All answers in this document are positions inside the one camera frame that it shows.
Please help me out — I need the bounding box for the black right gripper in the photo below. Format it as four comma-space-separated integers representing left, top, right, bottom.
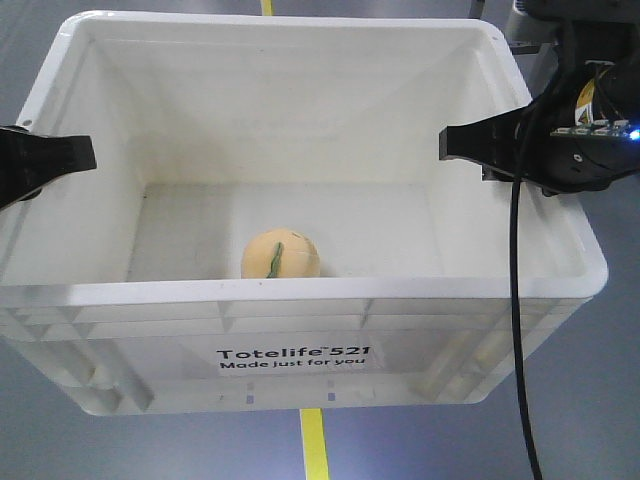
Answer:
438, 59, 639, 196

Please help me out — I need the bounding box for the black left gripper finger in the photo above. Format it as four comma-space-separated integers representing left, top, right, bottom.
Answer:
1, 126, 97, 208

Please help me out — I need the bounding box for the white plastic tote box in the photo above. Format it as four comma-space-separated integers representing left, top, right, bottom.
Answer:
0, 10, 610, 417

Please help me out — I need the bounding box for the yellow round plush toy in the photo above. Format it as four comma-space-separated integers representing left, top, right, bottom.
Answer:
241, 228, 320, 279

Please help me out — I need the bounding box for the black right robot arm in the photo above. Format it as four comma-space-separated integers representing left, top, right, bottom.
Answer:
439, 1, 639, 196

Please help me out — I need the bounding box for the black hanging cable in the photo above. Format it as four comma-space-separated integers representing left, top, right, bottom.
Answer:
509, 64, 546, 480

